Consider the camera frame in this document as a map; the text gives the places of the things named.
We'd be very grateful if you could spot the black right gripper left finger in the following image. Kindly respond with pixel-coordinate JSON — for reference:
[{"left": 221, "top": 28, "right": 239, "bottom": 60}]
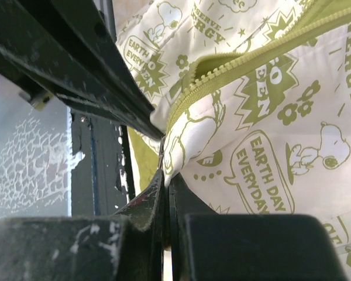
[{"left": 0, "top": 170, "right": 164, "bottom": 280}]

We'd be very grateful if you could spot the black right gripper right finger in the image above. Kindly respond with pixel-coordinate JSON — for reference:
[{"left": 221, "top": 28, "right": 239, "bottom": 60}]
[{"left": 168, "top": 175, "right": 347, "bottom": 280}]

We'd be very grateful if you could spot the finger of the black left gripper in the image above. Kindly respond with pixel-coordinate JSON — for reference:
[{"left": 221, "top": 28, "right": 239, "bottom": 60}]
[{"left": 0, "top": 1, "right": 163, "bottom": 140}]

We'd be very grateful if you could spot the silver zipper pull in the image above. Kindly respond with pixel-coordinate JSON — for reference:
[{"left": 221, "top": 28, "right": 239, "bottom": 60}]
[{"left": 157, "top": 136, "right": 166, "bottom": 169}]

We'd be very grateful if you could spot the cream green printed jacket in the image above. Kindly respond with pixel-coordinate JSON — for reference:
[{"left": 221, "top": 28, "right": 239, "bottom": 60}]
[{"left": 117, "top": 1, "right": 351, "bottom": 280}]

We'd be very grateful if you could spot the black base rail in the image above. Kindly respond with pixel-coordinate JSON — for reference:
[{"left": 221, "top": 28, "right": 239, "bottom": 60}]
[{"left": 71, "top": 111, "right": 135, "bottom": 216}]

